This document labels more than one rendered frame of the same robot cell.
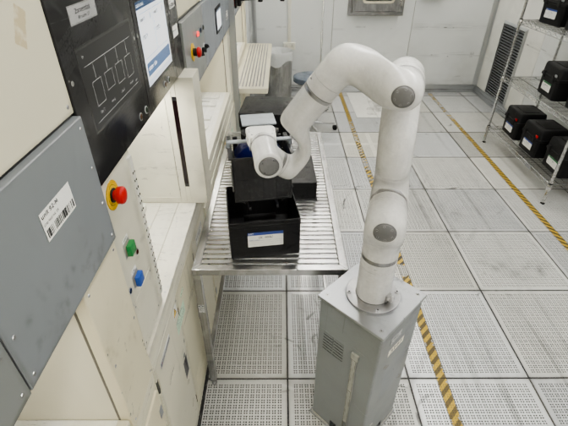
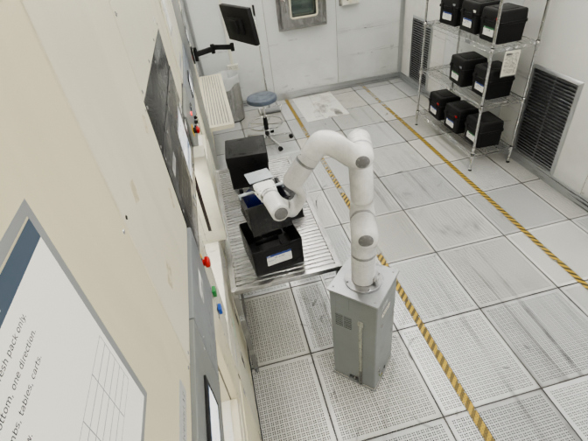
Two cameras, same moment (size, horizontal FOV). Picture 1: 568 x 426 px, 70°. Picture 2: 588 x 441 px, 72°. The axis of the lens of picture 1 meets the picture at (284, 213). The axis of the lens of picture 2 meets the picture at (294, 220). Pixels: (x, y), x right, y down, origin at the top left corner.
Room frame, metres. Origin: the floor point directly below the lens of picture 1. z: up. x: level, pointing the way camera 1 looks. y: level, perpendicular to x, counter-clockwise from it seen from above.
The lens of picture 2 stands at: (-0.32, 0.19, 2.29)
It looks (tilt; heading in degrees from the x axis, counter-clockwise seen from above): 38 degrees down; 352
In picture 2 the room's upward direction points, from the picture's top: 8 degrees counter-clockwise
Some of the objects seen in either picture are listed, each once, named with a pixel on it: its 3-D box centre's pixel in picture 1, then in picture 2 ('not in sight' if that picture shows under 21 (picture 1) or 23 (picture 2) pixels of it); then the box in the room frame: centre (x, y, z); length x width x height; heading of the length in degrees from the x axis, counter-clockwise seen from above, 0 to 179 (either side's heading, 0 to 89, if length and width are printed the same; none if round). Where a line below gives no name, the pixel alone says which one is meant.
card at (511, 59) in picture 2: not in sight; (510, 60); (2.78, -2.30, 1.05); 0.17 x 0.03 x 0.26; 90
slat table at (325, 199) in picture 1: (273, 241); (274, 252); (1.81, 0.06, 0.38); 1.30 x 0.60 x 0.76; 0
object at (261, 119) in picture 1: (259, 159); (263, 202); (1.38, 0.09, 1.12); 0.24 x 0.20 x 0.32; 99
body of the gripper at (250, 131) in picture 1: (261, 137); (266, 190); (1.27, 0.08, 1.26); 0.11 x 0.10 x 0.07; 9
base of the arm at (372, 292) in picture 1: (375, 275); (363, 266); (1.04, -0.32, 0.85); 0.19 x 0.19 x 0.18
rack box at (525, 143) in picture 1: (543, 138); (460, 116); (3.36, -2.29, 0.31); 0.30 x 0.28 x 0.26; 0
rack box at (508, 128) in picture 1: (523, 122); (444, 104); (3.73, -2.30, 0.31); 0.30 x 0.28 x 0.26; 178
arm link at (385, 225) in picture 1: (384, 232); (364, 238); (1.00, -0.31, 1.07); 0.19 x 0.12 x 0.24; 165
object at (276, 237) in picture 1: (261, 219); (271, 242); (1.38, 0.09, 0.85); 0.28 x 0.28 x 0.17; 9
